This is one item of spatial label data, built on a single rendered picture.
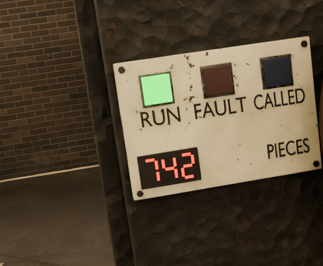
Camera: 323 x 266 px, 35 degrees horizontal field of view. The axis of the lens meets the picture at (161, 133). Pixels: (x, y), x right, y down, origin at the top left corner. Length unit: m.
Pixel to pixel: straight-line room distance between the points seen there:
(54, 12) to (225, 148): 6.05
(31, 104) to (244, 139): 6.06
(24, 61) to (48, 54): 0.31
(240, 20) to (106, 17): 0.18
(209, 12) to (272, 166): 0.22
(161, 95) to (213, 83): 0.07
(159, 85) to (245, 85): 0.11
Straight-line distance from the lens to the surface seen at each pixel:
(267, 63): 0.69
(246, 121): 0.69
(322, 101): 0.65
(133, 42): 0.68
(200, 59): 0.67
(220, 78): 0.68
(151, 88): 0.66
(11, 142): 6.77
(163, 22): 0.69
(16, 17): 6.72
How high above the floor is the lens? 1.24
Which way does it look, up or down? 8 degrees down
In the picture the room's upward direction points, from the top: 8 degrees counter-clockwise
